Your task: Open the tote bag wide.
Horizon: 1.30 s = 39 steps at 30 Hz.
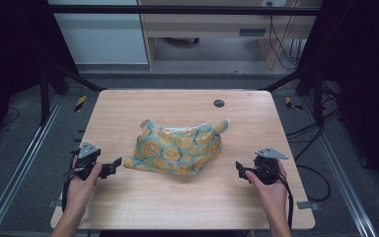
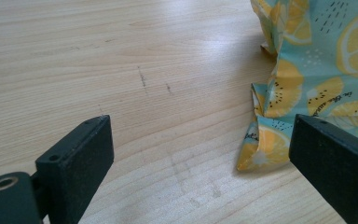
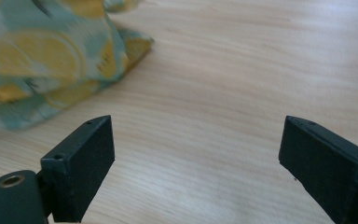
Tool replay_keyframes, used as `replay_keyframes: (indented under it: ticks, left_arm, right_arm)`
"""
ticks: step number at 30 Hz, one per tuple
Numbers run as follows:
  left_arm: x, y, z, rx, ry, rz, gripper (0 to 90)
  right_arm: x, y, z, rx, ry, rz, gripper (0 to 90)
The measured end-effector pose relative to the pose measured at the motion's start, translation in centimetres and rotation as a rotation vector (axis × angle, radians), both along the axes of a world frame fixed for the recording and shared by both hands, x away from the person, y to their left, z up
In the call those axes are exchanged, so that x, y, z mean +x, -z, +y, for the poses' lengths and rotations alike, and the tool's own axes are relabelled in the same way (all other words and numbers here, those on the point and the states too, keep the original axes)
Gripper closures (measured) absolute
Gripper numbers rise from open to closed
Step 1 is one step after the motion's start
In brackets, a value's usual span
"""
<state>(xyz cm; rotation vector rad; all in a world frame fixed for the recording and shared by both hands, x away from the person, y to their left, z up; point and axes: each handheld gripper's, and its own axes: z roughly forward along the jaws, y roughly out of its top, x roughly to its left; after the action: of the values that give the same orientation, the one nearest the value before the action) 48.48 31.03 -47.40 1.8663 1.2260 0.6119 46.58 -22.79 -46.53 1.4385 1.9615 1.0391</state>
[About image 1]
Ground yellow-handled tool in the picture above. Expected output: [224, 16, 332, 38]
[74, 95, 88, 113]
[284, 96, 304, 112]

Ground black horizontal frame bar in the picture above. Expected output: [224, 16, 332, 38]
[46, 4, 324, 17]

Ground aluminium floor rail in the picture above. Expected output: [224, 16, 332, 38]
[299, 97, 379, 237]
[0, 94, 64, 237]

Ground hanging black cables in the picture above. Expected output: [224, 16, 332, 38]
[265, 1, 305, 71]

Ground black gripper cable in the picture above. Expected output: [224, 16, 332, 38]
[61, 148, 82, 213]
[256, 161, 294, 231]

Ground person's left hand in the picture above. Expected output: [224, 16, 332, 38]
[64, 155, 104, 214]

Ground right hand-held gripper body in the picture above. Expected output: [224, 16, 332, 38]
[245, 146, 290, 186]

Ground black curtain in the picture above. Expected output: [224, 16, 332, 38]
[0, 0, 80, 152]
[295, 0, 379, 201]

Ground light wooden desk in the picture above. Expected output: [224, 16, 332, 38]
[137, 0, 324, 71]

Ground yellow-handled tool left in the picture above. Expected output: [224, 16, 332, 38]
[74, 95, 88, 113]

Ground black metal stand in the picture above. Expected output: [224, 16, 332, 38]
[262, 63, 326, 129]
[38, 60, 106, 126]

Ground grey metal table bracket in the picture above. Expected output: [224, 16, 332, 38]
[296, 200, 321, 212]
[46, 198, 63, 209]

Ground thin black floor cable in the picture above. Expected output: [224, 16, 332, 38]
[0, 106, 22, 127]

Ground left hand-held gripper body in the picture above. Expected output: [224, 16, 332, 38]
[66, 141, 104, 182]

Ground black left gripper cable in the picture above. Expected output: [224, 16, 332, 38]
[61, 148, 82, 213]

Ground black floor cable loop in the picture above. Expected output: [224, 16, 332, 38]
[285, 112, 341, 203]

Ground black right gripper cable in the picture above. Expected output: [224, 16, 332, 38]
[256, 161, 294, 231]

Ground yellow-handled tool right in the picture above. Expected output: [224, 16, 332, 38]
[284, 96, 304, 112]

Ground teal orange-print cloth bag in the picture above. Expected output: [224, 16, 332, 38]
[123, 118, 230, 176]

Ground person's right hand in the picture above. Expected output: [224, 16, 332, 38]
[244, 160, 289, 220]

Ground white cabinet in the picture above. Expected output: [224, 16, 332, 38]
[46, 0, 150, 66]

